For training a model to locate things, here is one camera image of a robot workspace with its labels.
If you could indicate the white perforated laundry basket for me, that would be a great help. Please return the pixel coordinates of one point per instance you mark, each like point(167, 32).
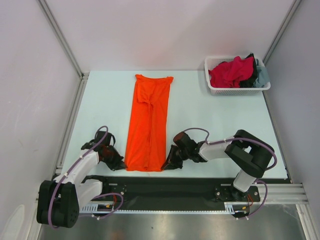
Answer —
point(212, 61)

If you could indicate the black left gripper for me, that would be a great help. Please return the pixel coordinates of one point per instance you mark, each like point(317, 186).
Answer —
point(118, 164)

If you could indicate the grey blue t-shirt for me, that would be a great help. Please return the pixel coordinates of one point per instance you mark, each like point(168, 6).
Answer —
point(262, 75)

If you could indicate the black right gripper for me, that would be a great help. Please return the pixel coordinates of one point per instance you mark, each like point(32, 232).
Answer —
point(173, 158)

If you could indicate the black front mounting rail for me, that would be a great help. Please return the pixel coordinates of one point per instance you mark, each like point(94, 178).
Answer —
point(162, 204)

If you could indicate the aluminium right corner post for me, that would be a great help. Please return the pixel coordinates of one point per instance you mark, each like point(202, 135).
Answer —
point(282, 29)

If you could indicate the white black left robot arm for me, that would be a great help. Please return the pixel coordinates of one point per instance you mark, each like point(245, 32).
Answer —
point(61, 199)

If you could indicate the aluminium left side rail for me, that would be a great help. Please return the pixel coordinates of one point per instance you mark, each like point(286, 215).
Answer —
point(70, 123)

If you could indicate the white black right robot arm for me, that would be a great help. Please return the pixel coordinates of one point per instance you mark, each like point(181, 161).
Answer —
point(252, 155)

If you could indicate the aluminium corner post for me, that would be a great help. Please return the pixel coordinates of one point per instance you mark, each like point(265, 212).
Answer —
point(282, 29)
point(53, 23)

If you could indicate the aluminium front frame rail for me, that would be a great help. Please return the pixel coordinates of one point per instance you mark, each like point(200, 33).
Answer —
point(287, 192)

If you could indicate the aluminium left corner post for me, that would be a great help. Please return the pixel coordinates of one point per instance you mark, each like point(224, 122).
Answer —
point(53, 23)

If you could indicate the orange t-shirt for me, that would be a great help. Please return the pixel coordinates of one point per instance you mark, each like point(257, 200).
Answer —
point(147, 133)

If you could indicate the magenta t-shirt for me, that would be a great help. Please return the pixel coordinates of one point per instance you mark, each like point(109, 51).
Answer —
point(231, 74)

